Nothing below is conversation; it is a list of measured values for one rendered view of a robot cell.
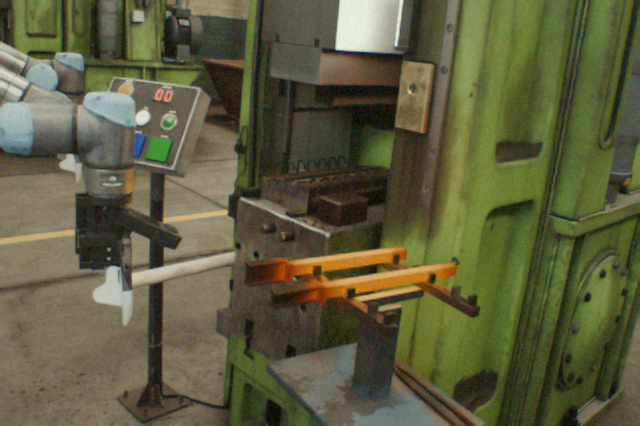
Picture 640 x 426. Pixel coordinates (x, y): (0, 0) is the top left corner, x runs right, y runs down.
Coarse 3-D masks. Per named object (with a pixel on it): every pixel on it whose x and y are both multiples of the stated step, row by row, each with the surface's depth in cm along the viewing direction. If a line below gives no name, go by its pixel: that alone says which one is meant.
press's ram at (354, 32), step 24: (264, 0) 175; (288, 0) 168; (312, 0) 162; (336, 0) 156; (360, 0) 160; (384, 0) 166; (264, 24) 176; (288, 24) 169; (312, 24) 163; (336, 24) 157; (360, 24) 162; (384, 24) 168; (336, 48) 159; (360, 48) 164; (384, 48) 171
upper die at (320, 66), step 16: (272, 48) 175; (288, 48) 171; (304, 48) 166; (320, 48) 162; (272, 64) 176; (288, 64) 171; (304, 64) 167; (320, 64) 163; (336, 64) 167; (352, 64) 171; (368, 64) 176; (384, 64) 180; (400, 64) 185; (304, 80) 168; (320, 80) 164; (336, 80) 168; (352, 80) 173; (368, 80) 177; (384, 80) 182; (400, 80) 187
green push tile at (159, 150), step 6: (156, 138) 196; (162, 138) 196; (150, 144) 196; (156, 144) 195; (162, 144) 195; (168, 144) 194; (150, 150) 195; (156, 150) 195; (162, 150) 194; (168, 150) 194; (150, 156) 195; (156, 156) 194; (162, 156) 193; (168, 156) 194; (162, 162) 194
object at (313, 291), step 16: (400, 272) 131; (416, 272) 132; (448, 272) 136; (272, 288) 116; (288, 288) 116; (304, 288) 117; (320, 288) 118; (336, 288) 121; (368, 288) 125; (384, 288) 127; (272, 304) 115; (288, 304) 115; (320, 304) 118
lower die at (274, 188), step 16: (272, 176) 187; (288, 176) 185; (368, 176) 193; (384, 176) 195; (272, 192) 183; (288, 192) 178; (304, 192) 173; (320, 192) 176; (336, 192) 180; (304, 208) 174
